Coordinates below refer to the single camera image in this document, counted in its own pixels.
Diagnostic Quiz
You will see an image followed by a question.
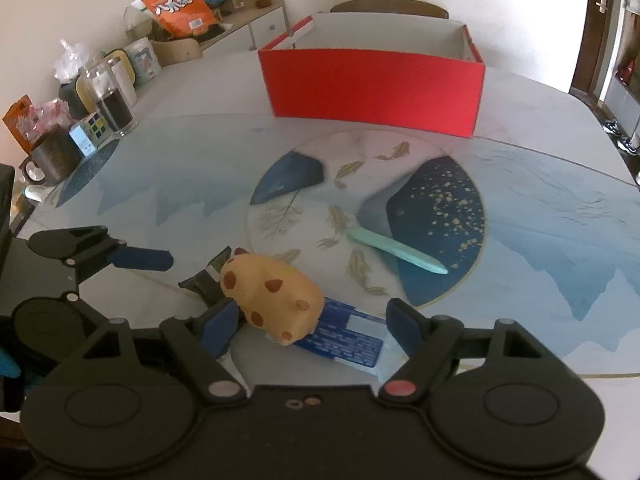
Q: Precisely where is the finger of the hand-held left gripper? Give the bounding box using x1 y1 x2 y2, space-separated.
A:
27 225 175 286

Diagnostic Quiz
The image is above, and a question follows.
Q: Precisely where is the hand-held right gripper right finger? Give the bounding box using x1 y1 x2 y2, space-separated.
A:
378 297 544 405

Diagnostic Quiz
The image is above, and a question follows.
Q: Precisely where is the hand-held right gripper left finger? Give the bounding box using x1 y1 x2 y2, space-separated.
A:
81 299 249 407

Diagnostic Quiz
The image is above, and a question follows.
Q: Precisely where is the small black packet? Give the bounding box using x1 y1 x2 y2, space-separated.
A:
178 247 235 307

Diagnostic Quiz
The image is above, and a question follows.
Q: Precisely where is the blue rectangular packet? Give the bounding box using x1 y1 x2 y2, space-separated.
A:
294 295 401 369

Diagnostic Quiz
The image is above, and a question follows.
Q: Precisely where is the yellow capybara toy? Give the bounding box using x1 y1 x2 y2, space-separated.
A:
219 247 325 347

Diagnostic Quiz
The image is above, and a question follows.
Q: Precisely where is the mint green pen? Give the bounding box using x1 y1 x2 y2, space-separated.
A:
347 226 449 276

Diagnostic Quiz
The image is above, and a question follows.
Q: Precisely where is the red cardboard box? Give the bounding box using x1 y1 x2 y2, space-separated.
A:
257 12 487 139

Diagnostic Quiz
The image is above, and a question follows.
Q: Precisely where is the person's left hand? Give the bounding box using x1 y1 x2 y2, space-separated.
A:
0 347 22 378

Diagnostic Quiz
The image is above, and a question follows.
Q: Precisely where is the dark metal mug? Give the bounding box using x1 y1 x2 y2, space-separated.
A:
19 127 84 186

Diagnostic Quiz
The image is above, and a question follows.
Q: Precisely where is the puzzle cube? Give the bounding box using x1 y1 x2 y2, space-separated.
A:
68 113 110 157

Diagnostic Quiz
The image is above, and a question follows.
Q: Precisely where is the glass pitcher with dark liquid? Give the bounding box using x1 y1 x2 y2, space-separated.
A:
79 57 139 137

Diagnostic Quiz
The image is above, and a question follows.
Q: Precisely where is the pink wrapped candy bag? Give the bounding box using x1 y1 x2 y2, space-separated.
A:
19 99 71 141

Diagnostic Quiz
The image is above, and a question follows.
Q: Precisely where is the yellow and black container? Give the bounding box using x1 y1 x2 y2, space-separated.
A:
58 48 139 121

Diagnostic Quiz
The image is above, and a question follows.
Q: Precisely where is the orange paper packet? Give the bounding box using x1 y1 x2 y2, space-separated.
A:
2 95 36 154

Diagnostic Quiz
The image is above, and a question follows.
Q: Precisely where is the white printed canister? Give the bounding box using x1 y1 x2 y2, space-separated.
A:
123 37 164 86

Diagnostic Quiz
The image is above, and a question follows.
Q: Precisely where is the clear crumpled plastic bag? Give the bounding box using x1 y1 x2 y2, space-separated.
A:
53 38 94 84

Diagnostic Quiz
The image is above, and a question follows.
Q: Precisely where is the white crinkled packet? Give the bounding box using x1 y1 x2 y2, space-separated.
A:
123 0 154 41

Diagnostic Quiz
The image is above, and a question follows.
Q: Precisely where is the white side cabinet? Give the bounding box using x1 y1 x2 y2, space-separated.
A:
199 0 287 54

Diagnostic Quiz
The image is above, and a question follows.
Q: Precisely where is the orange snack bag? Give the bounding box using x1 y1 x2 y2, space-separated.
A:
137 0 221 39

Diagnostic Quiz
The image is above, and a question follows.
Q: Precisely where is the wooden chair with curved back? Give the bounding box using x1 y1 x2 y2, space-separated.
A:
329 0 450 20

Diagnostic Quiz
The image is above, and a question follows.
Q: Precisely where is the dark wooden door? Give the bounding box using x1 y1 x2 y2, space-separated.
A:
569 0 626 101

